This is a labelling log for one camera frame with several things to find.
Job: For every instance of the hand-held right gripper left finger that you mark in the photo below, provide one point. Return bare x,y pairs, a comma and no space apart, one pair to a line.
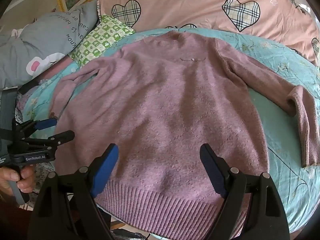
107,165

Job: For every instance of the pink heart-print quilt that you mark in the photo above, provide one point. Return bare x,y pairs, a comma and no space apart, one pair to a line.
187,2

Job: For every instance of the mauve knitted sweater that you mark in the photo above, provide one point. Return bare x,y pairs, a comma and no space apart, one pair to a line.
162,100

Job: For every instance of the green checkered pillow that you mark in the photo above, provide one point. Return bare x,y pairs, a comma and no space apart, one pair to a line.
100,40

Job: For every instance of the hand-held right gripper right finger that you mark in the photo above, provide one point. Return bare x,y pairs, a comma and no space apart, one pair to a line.
211,167

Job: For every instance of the grey printed pillow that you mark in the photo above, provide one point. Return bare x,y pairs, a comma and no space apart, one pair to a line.
42,37

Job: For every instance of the person's left hand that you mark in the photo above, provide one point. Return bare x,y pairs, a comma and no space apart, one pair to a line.
26,180

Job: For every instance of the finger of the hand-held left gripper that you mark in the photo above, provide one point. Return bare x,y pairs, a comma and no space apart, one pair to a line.
62,136
47,123

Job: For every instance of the teal floral bedsheet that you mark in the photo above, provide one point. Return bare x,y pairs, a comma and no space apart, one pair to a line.
287,180

